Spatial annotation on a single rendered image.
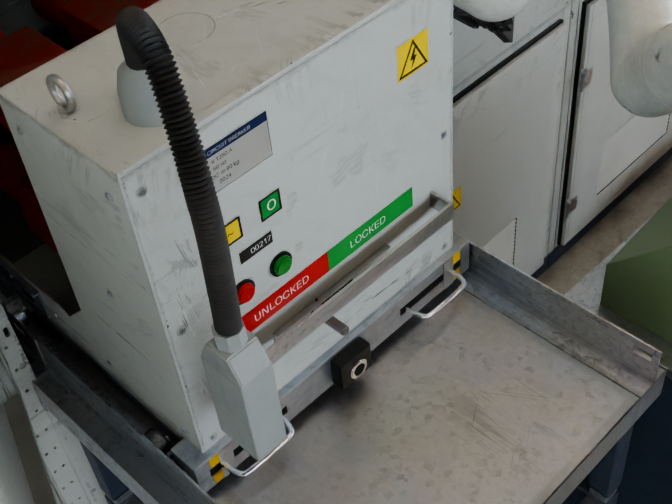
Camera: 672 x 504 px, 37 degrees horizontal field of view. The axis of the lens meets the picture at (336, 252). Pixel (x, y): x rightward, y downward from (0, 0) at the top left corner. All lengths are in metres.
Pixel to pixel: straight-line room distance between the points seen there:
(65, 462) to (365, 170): 0.76
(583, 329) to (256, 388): 0.56
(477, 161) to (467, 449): 0.91
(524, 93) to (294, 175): 1.11
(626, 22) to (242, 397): 0.90
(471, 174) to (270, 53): 1.11
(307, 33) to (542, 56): 1.13
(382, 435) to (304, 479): 0.12
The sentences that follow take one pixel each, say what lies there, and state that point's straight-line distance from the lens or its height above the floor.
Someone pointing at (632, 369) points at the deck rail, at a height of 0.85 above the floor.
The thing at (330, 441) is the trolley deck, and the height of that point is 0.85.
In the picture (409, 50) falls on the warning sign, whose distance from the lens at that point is 1.22.
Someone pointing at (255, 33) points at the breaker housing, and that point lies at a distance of 1.14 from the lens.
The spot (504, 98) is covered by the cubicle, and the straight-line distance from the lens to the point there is 2.13.
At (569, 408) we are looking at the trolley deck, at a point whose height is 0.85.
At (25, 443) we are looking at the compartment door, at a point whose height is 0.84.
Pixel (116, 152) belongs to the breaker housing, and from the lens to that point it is 1.01.
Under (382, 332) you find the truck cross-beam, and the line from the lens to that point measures 1.46.
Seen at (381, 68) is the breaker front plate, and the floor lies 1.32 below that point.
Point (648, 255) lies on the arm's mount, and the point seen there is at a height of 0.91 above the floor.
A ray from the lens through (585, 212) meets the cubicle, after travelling 2.76.
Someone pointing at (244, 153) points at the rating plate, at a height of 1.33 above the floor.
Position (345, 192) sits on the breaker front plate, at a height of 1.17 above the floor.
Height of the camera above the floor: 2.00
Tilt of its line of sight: 45 degrees down
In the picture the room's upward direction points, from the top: 7 degrees counter-clockwise
